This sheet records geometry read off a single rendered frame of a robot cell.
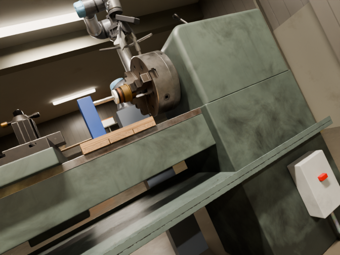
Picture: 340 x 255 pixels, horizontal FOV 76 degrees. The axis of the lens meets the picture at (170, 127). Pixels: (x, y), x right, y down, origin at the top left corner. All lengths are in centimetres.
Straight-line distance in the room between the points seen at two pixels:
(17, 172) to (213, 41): 95
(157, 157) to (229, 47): 65
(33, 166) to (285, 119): 111
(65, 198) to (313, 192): 103
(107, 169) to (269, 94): 86
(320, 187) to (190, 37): 91
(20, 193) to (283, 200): 105
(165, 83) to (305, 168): 75
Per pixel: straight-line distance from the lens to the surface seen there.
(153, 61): 104
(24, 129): 112
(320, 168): 125
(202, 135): 99
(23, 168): 82
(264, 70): 126
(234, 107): 105
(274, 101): 123
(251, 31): 132
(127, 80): 115
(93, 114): 102
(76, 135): 852
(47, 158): 81
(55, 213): 87
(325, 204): 126
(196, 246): 167
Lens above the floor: 79
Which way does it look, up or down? 2 degrees up
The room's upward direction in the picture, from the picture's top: 24 degrees counter-clockwise
